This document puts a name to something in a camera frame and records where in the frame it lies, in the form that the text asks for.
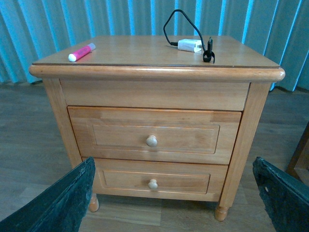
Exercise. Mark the wooden drawer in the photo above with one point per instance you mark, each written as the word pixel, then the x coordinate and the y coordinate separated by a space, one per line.
pixel 166 180
pixel 189 136

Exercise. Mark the wooden nightstand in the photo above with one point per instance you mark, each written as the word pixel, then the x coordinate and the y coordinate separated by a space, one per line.
pixel 145 72

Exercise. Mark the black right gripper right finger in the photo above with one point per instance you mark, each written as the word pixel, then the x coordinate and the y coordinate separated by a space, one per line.
pixel 286 199

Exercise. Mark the white charger adapter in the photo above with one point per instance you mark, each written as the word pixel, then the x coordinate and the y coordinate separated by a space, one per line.
pixel 190 45

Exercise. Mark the light blue-grey curtain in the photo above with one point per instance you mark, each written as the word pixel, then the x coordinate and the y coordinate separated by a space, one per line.
pixel 34 29

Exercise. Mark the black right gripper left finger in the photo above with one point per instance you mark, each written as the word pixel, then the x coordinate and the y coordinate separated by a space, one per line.
pixel 60 208

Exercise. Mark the dark wooden furniture edge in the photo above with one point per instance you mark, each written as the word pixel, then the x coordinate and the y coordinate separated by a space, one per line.
pixel 298 166

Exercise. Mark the pink marker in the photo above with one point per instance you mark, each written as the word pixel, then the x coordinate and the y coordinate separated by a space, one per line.
pixel 78 54

